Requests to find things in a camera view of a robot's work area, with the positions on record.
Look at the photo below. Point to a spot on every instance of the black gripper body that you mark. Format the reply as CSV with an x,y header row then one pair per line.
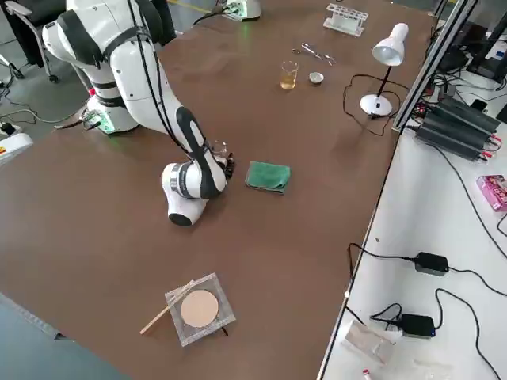
x,y
231,165

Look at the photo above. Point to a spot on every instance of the small glass beaker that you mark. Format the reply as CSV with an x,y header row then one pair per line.
x,y
219,148

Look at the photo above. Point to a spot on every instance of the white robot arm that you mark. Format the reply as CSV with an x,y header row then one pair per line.
x,y
243,8
134,87

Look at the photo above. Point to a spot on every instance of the folded green cloth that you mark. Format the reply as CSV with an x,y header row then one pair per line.
x,y
267,177

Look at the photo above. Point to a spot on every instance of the glass beaker with amber liquid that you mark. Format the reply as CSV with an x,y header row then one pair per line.
x,y
288,81

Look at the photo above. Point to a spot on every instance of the small white porcelain dish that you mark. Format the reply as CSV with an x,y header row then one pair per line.
x,y
317,78

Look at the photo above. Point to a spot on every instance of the metal crucible tongs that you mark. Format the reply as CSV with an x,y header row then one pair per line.
x,y
317,53

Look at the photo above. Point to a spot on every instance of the person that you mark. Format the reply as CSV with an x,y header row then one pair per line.
x,y
166,20

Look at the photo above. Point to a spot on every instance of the wooden test tube clamp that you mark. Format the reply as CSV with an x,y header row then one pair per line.
x,y
158,318

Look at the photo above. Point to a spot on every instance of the white test tube rack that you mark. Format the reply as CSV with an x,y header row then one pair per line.
x,y
344,17

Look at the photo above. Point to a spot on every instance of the white desk lamp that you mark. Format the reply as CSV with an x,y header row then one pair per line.
x,y
390,47

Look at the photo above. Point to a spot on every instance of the black power supply unit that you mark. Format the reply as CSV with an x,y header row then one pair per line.
x,y
471,115
447,136

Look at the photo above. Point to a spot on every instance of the white control box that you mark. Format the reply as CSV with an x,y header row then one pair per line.
x,y
14,148

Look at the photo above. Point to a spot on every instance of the black power adapter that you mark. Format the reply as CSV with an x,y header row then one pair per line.
x,y
416,325
431,263

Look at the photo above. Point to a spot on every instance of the clear plastic bag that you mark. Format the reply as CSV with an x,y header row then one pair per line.
x,y
368,342

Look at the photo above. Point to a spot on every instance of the grey office chair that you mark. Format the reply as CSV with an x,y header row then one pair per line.
x,y
27,35

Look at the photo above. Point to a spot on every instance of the pink printed box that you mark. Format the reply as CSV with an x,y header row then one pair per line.
x,y
493,193

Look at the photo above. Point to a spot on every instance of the aluminium frame post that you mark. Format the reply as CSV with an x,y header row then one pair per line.
x,y
431,63

